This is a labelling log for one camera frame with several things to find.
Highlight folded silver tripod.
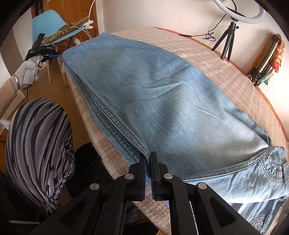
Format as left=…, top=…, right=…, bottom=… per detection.
left=247, top=34, right=281, bottom=87

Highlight left gloved hand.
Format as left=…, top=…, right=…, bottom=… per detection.
left=13, top=55, right=44, bottom=90

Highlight black mini tripod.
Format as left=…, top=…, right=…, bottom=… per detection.
left=211, top=18, right=239, bottom=62

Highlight person's left forearm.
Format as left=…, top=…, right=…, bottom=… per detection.
left=0, top=75, right=19, bottom=117

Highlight white desk lamp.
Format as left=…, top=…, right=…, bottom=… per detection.
left=81, top=0, right=96, bottom=29

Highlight light blue denim jeans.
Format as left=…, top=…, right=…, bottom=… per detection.
left=62, top=33, right=288, bottom=234

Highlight pink plaid bed blanket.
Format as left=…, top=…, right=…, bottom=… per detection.
left=64, top=27, right=289, bottom=235

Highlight white charging cable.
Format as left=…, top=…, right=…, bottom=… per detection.
left=65, top=25, right=93, bottom=40

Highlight white ring light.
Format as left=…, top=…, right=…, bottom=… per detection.
left=213, top=0, right=266, bottom=24

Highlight leopard print cushion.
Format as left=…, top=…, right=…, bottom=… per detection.
left=41, top=16, right=89, bottom=44

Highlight light blue chair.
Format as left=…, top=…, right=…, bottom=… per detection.
left=31, top=10, right=84, bottom=82

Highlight wooden door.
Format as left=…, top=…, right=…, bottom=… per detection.
left=32, top=1, right=99, bottom=42

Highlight black ring light cable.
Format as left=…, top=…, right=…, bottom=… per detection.
left=153, top=13, right=227, bottom=42

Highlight orange floral scarf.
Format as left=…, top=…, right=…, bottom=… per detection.
left=261, top=34, right=285, bottom=85

